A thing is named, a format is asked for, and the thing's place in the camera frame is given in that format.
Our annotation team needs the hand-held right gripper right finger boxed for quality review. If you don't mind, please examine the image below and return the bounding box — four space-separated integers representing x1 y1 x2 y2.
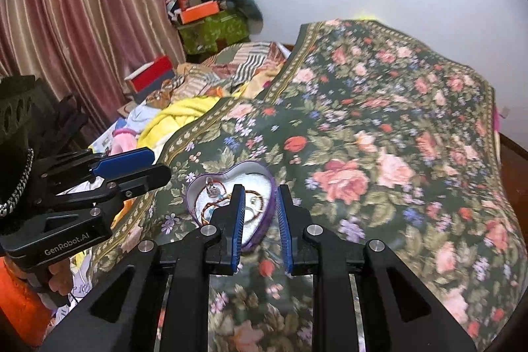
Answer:
276 184 489 352

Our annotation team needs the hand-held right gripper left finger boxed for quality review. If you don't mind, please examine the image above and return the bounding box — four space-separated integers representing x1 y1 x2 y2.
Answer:
39 184 247 352

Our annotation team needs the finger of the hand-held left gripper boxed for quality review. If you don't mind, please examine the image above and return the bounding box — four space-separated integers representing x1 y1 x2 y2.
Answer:
39 148 155 188
39 164 171 212

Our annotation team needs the red and blue beaded bracelet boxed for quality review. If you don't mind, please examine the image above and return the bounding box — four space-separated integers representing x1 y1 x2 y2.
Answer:
205 199 231 221

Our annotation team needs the gold ring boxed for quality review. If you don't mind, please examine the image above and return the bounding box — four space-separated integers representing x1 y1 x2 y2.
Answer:
246 191 265 215

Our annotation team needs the purple heart-shaped tin box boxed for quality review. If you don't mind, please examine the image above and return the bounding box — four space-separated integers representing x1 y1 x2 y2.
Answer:
185 161 277 252

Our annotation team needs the person's left hand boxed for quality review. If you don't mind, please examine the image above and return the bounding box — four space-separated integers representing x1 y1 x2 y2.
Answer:
47 259 76 297

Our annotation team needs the pink cloth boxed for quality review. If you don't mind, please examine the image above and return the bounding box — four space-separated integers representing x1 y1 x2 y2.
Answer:
109 129 139 155

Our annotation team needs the orange cloth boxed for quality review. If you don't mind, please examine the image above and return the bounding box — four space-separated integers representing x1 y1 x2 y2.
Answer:
0 256 53 337

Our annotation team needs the yellow cloth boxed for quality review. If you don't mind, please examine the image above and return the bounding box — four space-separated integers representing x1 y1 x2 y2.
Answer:
138 96 222 149

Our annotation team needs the red and white box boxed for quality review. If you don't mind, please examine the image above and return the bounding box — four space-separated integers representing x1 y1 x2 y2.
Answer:
124 55 175 93

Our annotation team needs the floral blanket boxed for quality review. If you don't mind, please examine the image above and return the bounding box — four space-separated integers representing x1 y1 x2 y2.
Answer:
72 19 522 352

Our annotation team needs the striped patchwork quilt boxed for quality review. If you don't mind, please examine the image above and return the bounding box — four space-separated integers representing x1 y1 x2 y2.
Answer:
142 42 296 110

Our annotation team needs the green patterned box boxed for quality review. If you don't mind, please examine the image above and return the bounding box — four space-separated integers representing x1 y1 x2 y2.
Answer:
177 12 250 55

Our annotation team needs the striped pink curtain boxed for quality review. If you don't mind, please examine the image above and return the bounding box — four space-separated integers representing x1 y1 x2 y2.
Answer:
0 0 187 140

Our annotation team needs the orange box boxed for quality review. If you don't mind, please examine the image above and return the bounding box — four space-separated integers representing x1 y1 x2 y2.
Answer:
180 1 220 24

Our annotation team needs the magenta cloth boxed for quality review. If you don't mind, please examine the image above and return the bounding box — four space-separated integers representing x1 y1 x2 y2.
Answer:
493 107 511 131

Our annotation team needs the silver chain bracelet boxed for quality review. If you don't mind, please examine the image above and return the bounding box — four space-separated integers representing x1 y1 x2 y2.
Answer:
0 149 34 217

